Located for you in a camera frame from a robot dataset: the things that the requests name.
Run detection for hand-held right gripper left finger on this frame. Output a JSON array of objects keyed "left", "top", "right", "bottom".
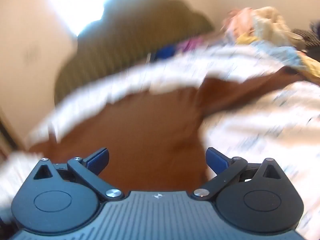
[{"left": 33, "top": 148, "right": 123, "bottom": 201}]

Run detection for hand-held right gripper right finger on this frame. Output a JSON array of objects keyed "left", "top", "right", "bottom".
[{"left": 193, "top": 147, "right": 284, "bottom": 201}]

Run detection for brown knit sweater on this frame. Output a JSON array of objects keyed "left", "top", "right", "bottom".
[{"left": 29, "top": 67, "right": 308, "bottom": 193}]

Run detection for pink clothes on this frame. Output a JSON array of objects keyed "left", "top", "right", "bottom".
[{"left": 222, "top": 7, "right": 256, "bottom": 41}]

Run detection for white script-printed duvet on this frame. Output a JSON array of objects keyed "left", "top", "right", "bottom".
[{"left": 0, "top": 42, "right": 320, "bottom": 232}]

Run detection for green upholstered headboard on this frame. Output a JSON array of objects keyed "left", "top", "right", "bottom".
[{"left": 54, "top": 0, "right": 216, "bottom": 103}]

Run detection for purple cloth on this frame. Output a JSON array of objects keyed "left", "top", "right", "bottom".
[{"left": 176, "top": 36, "right": 206, "bottom": 53}]

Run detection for light blue cloth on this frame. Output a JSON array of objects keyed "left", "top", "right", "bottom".
[{"left": 252, "top": 42, "right": 308, "bottom": 68}]

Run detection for yellow cloth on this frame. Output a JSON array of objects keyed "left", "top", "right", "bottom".
[{"left": 236, "top": 34, "right": 320, "bottom": 85}]

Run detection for cream cloth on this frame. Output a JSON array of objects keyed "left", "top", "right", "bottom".
[{"left": 250, "top": 6, "right": 293, "bottom": 47}]

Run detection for dark patterned cloth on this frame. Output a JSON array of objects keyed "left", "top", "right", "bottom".
[{"left": 292, "top": 21, "right": 320, "bottom": 63}]

